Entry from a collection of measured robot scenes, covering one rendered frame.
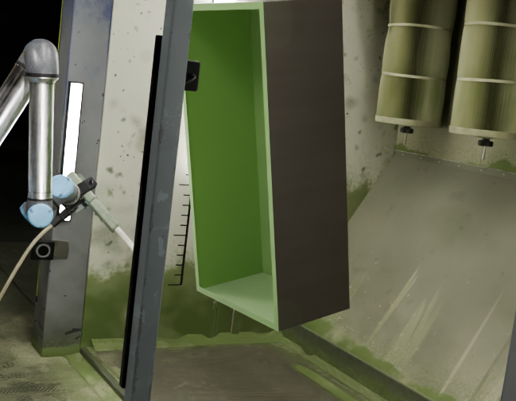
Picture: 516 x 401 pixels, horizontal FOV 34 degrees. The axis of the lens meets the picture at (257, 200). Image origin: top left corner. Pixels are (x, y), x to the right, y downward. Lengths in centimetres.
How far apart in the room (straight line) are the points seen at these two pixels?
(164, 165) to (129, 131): 204
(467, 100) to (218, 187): 115
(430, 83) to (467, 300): 110
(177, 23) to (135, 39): 203
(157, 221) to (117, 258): 211
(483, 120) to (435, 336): 96
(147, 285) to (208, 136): 165
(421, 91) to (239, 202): 111
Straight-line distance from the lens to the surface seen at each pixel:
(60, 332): 402
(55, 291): 395
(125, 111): 390
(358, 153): 455
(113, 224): 349
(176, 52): 187
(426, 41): 417
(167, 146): 188
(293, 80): 298
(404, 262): 412
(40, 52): 306
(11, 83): 318
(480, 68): 373
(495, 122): 373
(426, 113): 418
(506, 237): 385
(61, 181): 321
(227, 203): 360
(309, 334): 429
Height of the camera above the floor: 134
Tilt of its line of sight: 8 degrees down
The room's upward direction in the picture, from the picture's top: 7 degrees clockwise
